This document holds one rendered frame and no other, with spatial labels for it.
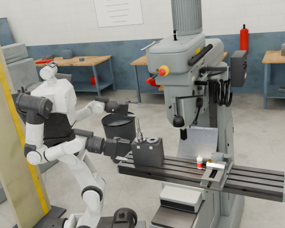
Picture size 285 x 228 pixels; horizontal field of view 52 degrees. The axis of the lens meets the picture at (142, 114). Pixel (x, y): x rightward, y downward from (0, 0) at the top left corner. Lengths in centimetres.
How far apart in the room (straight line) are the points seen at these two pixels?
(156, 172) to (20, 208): 165
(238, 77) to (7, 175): 228
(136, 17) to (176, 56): 510
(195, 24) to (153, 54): 44
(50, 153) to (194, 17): 123
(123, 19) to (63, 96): 532
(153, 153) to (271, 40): 427
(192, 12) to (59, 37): 630
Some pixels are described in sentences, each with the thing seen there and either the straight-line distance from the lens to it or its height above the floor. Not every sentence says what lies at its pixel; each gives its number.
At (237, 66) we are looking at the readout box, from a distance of 206.
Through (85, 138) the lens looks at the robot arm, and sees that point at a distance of 156.
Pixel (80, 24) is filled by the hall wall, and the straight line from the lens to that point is 759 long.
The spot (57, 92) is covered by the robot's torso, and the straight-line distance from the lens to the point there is 169.
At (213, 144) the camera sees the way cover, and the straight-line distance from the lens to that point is 245.
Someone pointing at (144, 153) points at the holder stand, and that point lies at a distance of 226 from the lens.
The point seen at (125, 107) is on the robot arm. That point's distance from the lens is 201.
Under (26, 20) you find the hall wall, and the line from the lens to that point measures 876.
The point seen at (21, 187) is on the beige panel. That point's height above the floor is 54.
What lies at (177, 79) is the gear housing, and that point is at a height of 167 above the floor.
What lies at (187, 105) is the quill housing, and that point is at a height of 148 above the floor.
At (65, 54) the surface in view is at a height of 101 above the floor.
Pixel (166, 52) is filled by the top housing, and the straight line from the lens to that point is 170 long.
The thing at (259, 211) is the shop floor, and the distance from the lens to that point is 335.
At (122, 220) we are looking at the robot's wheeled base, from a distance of 239.
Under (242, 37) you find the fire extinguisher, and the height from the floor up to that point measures 116.
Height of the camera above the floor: 220
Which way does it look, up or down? 23 degrees down
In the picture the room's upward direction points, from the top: 8 degrees counter-clockwise
